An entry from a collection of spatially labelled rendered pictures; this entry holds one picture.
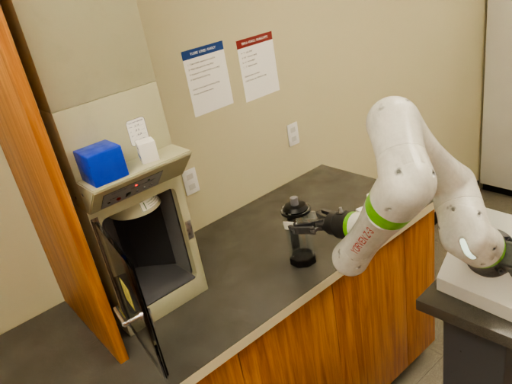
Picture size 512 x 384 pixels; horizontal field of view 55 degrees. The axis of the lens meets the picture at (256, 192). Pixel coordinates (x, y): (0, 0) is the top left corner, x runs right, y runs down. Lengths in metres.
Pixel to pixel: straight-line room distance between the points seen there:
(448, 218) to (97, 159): 0.96
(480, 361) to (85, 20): 1.54
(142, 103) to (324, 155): 1.42
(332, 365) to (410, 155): 1.19
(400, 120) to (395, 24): 1.95
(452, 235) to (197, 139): 1.17
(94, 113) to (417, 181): 0.88
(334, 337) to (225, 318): 0.52
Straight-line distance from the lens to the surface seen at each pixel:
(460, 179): 1.44
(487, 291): 1.63
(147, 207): 1.60
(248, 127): 2.30
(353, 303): 2.02
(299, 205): 1.74
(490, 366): 1.78
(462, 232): 1.41
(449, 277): 1.67
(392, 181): 1.06
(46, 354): 1.82
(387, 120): 1.14
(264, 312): 1.67
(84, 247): 1.43
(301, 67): 2.49
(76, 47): 1.42
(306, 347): 1.90
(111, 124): 1.47
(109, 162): 1.37
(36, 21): 1.39
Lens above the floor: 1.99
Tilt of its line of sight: 25 degrees down
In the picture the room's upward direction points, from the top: 10 degrees counter-clockwise
